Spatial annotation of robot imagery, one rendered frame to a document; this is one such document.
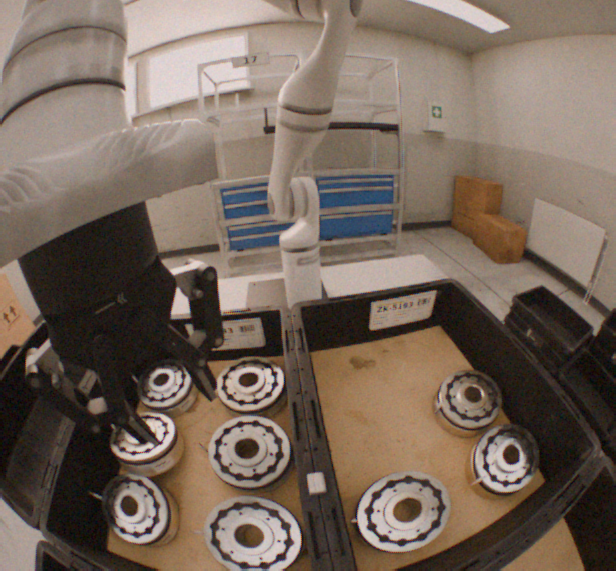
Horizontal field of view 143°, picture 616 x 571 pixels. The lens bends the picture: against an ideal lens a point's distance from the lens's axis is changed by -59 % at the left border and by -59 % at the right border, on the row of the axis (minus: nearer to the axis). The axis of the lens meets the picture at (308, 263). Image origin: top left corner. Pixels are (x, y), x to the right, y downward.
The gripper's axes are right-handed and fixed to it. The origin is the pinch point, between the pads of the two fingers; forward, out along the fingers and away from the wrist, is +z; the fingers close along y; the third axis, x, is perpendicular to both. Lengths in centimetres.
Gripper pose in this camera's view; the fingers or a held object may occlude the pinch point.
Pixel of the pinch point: (172, 405)
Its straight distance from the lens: 20.2
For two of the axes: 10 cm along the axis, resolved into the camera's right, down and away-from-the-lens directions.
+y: -5.8, 4.0, -7.1
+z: 0.7, 8.9, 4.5
